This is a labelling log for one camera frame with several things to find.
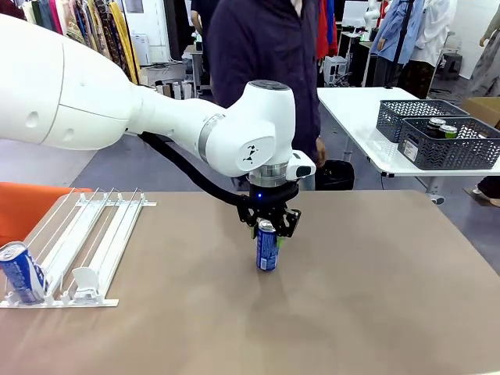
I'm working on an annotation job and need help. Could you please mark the yellow hanging garment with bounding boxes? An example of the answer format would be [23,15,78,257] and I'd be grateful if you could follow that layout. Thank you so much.
[108,0,141,85]

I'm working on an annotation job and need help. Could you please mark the bystander's foot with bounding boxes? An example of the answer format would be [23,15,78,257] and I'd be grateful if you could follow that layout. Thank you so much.
[472,175,500,208]

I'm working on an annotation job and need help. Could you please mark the black waste bin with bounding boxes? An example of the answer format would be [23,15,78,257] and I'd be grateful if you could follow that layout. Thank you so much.
[315,159,355,191]

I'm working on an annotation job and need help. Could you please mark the patterned hanging garments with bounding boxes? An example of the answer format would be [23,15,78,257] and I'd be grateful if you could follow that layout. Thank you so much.
[64,0,118,67]

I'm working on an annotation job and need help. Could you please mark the red hanging garment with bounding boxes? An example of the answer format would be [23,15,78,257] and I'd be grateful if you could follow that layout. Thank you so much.
[316,0,339,60]

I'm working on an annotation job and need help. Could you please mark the white wire can dispenser rack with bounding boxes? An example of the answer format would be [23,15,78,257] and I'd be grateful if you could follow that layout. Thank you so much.
[0,187,158,309]

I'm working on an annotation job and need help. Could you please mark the white dispenser pusher paddle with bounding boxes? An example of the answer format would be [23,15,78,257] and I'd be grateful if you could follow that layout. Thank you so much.
[72,266,105,301]

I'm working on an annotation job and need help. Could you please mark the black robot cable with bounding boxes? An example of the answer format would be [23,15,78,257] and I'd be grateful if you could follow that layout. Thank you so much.
[137,130,259,209]

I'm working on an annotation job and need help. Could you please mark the blue Pepsi can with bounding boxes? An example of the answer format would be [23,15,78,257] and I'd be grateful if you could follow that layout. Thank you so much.
[0,241,50,306]
[255,219,279,273]

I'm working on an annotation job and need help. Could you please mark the person in navy jacket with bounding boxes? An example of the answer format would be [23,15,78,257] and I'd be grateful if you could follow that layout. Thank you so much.
[205,0,328,191]

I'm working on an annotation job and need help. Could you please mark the grey-blue lattice plastic basket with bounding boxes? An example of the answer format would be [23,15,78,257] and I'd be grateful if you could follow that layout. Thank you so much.
[397,116,500,171]
[375,99,470,144]

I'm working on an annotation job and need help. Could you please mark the white coat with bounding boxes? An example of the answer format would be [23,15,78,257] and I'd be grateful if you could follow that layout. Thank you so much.
[409,0,459,67]

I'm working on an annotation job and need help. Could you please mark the orange chair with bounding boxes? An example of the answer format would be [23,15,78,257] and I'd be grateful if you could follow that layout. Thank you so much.
[0,181,95,248]

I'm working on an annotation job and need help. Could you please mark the light blue shirt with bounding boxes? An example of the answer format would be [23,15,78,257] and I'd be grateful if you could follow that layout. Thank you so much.
[370,0,427,63]

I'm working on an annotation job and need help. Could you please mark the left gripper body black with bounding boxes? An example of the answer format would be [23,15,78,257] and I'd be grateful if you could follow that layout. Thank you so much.
[244,182,300,224]

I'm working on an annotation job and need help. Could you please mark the white side table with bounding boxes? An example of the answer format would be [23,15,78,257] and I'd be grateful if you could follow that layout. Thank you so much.
[316,86,500,196]

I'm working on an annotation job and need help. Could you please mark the white air purifier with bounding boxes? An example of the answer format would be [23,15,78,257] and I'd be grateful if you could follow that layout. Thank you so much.
[130,33,152,66]

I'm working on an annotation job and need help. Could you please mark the grey plastic stool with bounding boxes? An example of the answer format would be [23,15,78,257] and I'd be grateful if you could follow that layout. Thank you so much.
[442,52,464,81]

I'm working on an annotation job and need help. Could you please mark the person's left hand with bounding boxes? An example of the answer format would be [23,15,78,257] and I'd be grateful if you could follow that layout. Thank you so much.
[315,136,328,169]

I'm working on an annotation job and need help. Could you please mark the green hanging garment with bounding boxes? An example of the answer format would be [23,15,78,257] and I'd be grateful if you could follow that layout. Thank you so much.
[30,0,54,28]

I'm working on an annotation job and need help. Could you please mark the cardboard box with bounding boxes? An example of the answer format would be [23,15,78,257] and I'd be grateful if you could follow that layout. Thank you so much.
[462,96,500,130]

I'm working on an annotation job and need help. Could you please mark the white computer tower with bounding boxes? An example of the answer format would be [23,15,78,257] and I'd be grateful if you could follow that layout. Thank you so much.
[323,56,348,85]

